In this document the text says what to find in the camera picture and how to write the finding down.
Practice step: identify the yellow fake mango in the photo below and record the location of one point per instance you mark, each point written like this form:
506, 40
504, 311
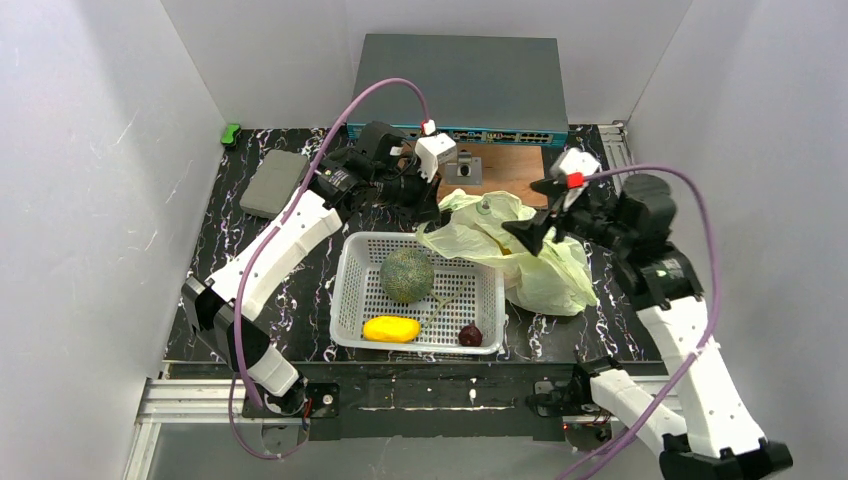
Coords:
391, 329

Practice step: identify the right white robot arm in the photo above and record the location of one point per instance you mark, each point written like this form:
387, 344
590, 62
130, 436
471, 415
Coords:
697, 424

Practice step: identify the dark red fake fruit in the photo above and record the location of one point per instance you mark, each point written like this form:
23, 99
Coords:
470, 336

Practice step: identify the brown wooden board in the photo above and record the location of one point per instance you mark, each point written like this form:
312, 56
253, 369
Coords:
506, 168

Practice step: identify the light green plastic bag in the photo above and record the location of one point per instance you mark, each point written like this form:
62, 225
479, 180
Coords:
557, 281

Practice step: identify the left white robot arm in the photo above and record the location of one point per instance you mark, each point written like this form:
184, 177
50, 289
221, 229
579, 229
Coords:
334, 186

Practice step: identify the white plastic basket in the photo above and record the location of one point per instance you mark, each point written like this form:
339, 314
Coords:
464, 293

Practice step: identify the green black small tool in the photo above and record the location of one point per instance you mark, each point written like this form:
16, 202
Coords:
229, 138

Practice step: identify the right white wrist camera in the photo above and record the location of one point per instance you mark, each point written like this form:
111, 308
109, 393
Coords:
570, 171

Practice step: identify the black base frame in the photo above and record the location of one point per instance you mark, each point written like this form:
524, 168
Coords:
425, 400

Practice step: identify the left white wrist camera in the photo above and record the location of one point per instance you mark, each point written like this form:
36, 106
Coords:
433, 148

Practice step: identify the grey rectangular case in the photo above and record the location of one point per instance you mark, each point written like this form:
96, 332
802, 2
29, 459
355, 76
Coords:
273, 184

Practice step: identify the small metal bracket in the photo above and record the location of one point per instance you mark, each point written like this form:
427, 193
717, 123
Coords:
466, 170

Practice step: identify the green fake melon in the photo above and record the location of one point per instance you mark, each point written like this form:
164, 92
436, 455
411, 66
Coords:
407, 275

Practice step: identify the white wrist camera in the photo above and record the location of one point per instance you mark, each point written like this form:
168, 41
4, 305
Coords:
433, 148
570, 171

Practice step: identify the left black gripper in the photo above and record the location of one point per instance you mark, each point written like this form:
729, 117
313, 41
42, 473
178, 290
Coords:
419, 192

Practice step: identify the grey network switch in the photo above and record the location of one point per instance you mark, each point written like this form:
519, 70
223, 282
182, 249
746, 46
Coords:
479, 89

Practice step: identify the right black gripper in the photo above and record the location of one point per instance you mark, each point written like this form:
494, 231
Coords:
553, 218

